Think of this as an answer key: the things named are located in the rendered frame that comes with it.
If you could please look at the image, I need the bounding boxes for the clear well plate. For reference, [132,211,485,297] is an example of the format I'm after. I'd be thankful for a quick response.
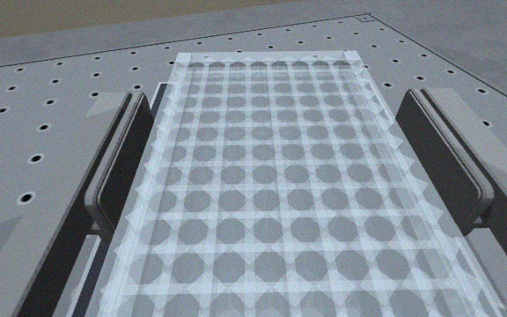
[84,50,507,317]

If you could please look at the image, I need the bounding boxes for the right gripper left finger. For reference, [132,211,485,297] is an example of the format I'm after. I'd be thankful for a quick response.
[0,92,154,317]

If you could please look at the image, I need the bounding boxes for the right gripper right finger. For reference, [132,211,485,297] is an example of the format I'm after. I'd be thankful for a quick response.
[395,87,507,255]

